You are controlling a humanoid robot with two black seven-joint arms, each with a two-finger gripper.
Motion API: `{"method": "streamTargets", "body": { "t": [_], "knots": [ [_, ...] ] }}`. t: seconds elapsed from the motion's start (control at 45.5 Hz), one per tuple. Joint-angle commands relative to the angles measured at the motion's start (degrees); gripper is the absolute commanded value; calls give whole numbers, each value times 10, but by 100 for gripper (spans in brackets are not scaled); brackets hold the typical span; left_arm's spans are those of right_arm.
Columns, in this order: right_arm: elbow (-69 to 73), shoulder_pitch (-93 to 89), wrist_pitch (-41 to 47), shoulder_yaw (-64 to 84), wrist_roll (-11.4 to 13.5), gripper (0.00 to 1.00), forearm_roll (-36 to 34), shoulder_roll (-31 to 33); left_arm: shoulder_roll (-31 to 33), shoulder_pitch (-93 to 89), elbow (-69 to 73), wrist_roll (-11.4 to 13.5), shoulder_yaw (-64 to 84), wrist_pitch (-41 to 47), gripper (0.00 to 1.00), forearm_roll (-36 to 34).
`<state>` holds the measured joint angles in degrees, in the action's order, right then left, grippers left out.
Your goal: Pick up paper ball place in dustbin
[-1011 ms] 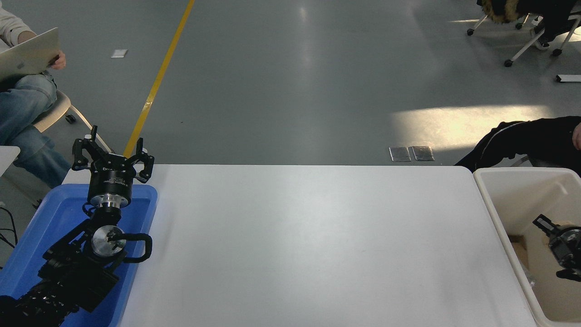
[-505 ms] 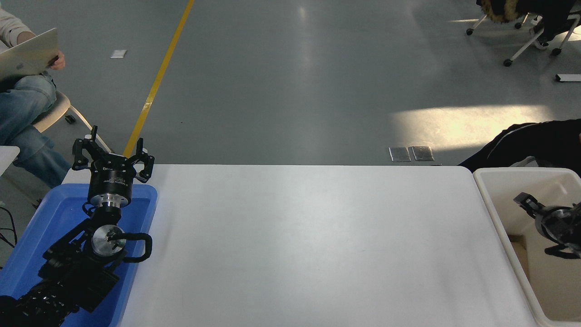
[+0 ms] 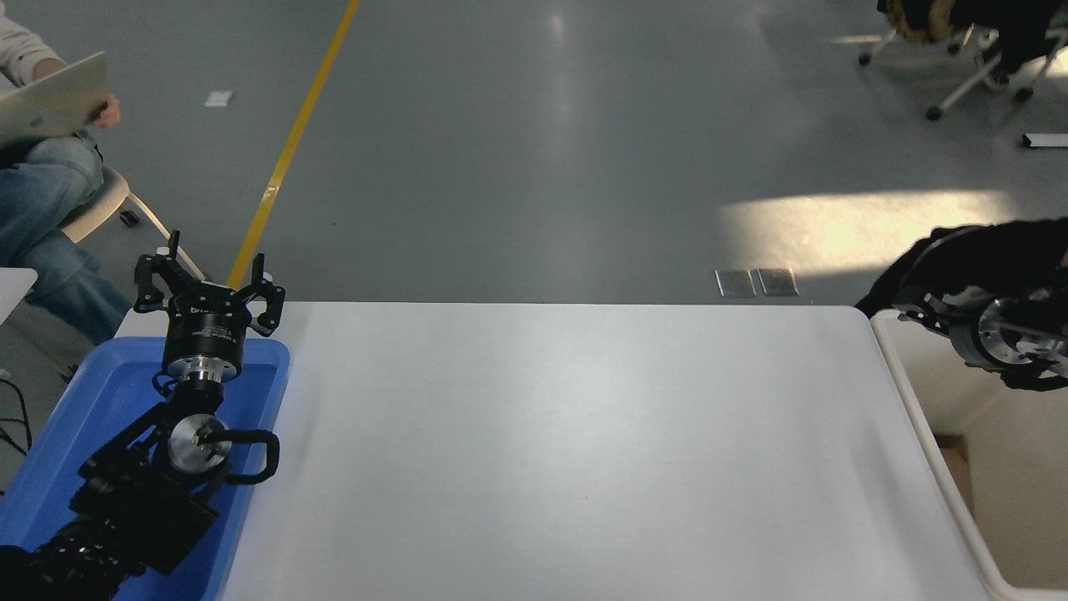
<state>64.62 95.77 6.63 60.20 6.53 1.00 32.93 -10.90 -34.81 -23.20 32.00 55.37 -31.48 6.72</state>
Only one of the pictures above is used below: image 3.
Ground small white side table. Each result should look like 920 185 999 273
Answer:
0 268 38 326

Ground thin black cables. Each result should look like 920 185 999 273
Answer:
0 380 34 458

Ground blue plastic tray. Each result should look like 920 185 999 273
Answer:
0 337 291 601

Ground large pale plastic bin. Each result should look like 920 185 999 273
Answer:
870 309 1068 601

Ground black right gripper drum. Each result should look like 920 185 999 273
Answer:
950 304 990 370

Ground white-legged office chair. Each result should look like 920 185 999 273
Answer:
858 25 985 68
926 25 1068 123

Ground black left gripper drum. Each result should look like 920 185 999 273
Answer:
163 282 254 366

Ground white chair with casters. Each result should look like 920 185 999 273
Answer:
58 165 209 285

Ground yellow floor tape line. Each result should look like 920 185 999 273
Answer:
227 0 361 290

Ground silver laptop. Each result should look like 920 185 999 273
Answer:
0 52 110 152

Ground dark coat with fur trim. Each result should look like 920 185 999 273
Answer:
876 0 960 44

